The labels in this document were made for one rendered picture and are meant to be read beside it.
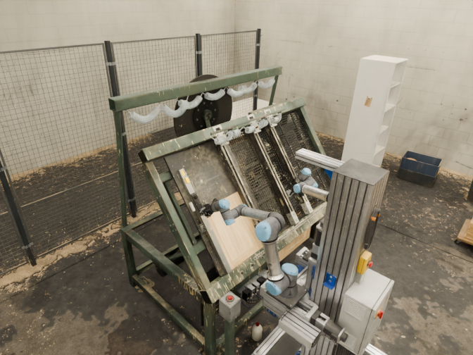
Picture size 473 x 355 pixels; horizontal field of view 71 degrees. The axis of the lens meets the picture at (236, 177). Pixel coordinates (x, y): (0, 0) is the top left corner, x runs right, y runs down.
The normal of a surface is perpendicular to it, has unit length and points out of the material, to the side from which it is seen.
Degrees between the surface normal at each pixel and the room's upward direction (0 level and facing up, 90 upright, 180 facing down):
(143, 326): 0
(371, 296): 0
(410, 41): 90
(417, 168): 90
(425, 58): 90
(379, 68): 90
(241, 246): 53
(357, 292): 0
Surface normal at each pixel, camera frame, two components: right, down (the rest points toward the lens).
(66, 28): 0.74, 0.33
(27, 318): 0.02, -0.88
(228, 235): 0.59, -0.26
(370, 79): -0.67, 0.34
